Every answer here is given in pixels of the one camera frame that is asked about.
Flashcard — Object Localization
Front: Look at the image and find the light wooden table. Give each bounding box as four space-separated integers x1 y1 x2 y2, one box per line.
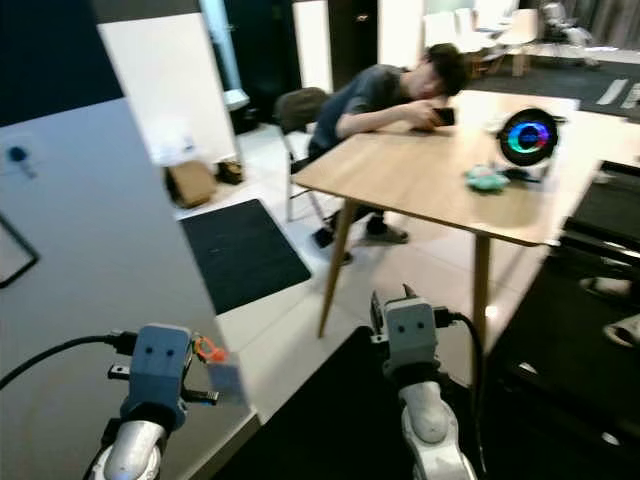
290 90 583 353

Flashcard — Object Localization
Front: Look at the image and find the white background chair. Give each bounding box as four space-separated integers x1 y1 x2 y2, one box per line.
422 10 466 53
495 8 541 76

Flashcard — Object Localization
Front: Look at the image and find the pale shoe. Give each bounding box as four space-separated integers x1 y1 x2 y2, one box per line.
580 277 640 301
605 313 640 349

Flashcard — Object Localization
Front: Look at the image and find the small teal item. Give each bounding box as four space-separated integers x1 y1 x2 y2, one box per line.
464 165 511 193

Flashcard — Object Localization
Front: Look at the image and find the grey key tag orange ring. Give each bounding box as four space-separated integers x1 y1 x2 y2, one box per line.
196 336 249 406

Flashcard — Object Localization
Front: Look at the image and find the small black bag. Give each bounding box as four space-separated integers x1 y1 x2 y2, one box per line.
216 160 245 186

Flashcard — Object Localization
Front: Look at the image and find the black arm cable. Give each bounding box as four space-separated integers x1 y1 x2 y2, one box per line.
0 332 141 391
435 310 489 471

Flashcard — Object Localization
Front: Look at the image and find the round black glowing fan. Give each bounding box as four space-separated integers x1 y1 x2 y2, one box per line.
498 108 561 173

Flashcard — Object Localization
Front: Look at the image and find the grey chair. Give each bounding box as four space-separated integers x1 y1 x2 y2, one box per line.
272 87 336 223

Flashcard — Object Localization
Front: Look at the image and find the large black glossy table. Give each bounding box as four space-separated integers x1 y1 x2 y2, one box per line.
210 158 640 480

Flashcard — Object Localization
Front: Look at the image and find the white plastic bag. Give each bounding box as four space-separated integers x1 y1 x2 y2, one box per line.
155 125 211 166

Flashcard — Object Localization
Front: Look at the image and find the black floor mat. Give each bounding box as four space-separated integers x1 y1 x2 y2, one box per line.
180 198 313 316

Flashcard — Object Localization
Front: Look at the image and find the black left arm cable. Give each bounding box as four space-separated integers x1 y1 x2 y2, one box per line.
0 332 141 391

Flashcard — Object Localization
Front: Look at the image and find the person in grey shirt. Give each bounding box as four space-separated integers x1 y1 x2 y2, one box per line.
305 42 471 263

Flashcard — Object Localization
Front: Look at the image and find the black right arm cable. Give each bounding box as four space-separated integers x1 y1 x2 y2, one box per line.
435 310 489 471

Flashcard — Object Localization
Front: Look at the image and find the brown cardboard box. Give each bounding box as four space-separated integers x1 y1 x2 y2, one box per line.
168 160 217 208

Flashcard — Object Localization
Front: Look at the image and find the pale blue standing pole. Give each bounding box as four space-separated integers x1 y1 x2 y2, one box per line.
200 0 249 111

